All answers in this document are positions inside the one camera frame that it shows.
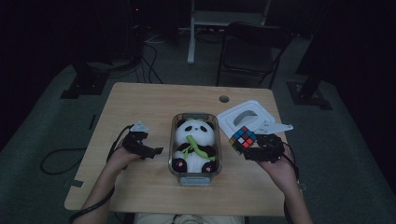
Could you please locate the colourful puzzle cube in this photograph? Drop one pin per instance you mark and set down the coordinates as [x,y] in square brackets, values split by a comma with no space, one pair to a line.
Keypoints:
[243,140]

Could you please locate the black stand base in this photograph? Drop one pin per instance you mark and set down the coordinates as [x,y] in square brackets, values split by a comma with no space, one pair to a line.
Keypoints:
[85,84]
[308,96]

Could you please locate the person's right hand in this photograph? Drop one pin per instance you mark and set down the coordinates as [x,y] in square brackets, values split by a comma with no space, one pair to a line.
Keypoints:
[285,174]

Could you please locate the white container lid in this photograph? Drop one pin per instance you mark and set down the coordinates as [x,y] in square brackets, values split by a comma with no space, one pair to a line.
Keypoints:
[229,119]

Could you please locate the panda plush toy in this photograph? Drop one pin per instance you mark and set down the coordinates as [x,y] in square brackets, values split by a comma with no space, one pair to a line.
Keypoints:
[194,137]

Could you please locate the white metal stand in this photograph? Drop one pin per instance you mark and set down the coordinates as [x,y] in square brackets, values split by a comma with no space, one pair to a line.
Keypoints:
[218,18]

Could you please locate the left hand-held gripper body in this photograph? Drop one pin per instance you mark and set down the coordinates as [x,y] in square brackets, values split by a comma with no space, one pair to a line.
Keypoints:
[134,141]

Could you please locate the clear storage container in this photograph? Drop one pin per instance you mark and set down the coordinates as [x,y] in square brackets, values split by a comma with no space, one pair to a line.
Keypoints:
[194,180]

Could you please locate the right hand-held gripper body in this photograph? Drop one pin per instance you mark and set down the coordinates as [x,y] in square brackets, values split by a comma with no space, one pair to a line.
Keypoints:
[272,147]

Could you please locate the dark equipment tower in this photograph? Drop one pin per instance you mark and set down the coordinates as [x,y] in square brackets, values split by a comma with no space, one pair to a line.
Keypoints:
[135,31]

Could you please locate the black folding chair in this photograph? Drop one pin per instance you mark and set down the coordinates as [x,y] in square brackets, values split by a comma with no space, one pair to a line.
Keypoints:
[249,56]

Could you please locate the person's left hand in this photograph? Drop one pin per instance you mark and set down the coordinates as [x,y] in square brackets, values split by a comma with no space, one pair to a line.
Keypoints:
[120,161]

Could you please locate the person's beige pants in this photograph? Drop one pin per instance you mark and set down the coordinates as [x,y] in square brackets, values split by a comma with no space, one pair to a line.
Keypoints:
[186,218]

